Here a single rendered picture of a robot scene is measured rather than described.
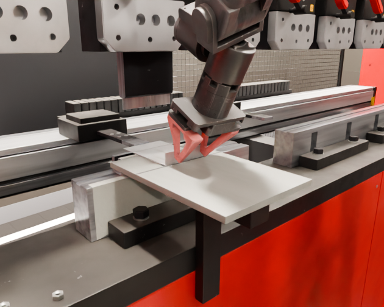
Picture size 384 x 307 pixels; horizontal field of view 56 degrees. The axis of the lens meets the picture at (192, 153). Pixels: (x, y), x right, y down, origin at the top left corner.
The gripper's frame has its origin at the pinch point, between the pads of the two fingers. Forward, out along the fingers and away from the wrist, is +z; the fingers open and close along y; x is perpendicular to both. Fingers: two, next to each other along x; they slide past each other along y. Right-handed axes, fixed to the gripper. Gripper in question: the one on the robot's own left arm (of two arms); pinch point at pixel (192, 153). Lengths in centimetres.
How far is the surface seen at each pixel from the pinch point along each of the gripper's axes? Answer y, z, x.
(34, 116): 6, 29, -53
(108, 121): -0.3, 12.7, -26.1
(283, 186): -2.3, -6.3, 15.2
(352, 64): -377, 77, -140
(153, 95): 0.1, -2.6, -13.1
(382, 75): -213, 28, -51
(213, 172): 1.0, -1.6, 6.1
